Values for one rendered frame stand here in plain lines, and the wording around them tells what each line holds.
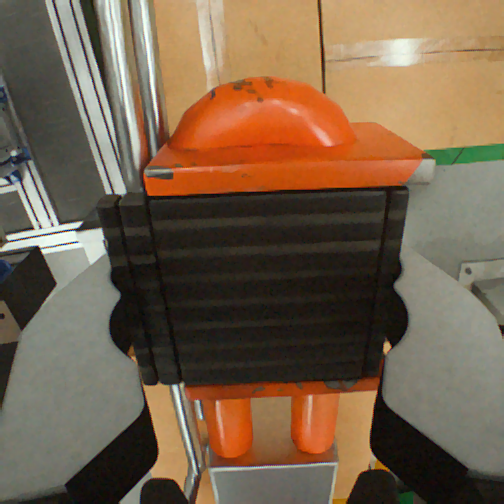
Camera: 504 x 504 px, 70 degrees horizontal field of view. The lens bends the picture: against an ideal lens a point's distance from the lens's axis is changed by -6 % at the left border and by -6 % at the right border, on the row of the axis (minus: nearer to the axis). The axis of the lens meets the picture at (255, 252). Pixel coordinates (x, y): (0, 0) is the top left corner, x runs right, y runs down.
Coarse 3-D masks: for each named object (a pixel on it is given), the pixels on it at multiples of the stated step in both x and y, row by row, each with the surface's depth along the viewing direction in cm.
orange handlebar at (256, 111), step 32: (224, 96) 10; (256, 96) 10; (288, 96) 10; (320, 96) 10; (192, 128) 10; (224, 128) 10; (256, 128) 10; (288, 128) 10; (320, 128) 10; (352, 128) 11; (224, 416) 16; (320, 416) 16; (224, 448) 17; (320, 448) 17
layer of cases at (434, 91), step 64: (192, 0) 64; (256, 0) 65; (320, 0) 65; (384, 0) 65; (448, 0) 65; (192, 64) 70; (256, 64) 70; (320, 64) 70; (384, 64) 71; (448, 64) 71; (448, 128) 77
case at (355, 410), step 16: (128, 352) 52; (384, 352) 52; (160, 384) 54; (160, 400) 56; (352, 400) 57; (368, 400) 57; (160, 416) 57; (352, 416) 59; (368, 416) 59; (160, 432) 59; (176, 432) 59; (336, 432) 61; (352, 432) 61; (368, 432) 61; (160, 448) 62; (176, 448) 62; (352, 448) 63; (368, 448) 63; (160, 464) 64; (176, 464) 64; (352, 464) 66; (368, 464) 66; (176, 480) 67; (208, 480) 67; (336, 480) 68; (352, 480) 69; (208, 496) 70; (336, 496) 71
